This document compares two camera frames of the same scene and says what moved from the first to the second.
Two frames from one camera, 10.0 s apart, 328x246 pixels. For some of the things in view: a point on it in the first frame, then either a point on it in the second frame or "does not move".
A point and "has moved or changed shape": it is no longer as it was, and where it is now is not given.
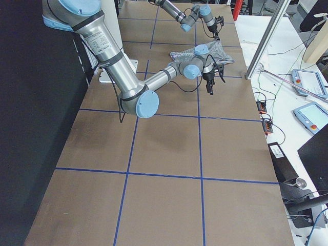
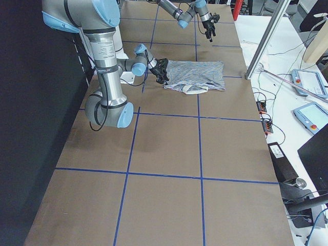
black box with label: (283, 169) does not move
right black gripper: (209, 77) → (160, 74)
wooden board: (319, 46) does not move
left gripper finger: (217, 37) → (208, 36)
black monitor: (314, 154) does not move
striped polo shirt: (215, 54) has moved or changed shape
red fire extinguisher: (238, 5) does not move
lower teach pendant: (312, 116) does not move
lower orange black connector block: (267, 127) does not move
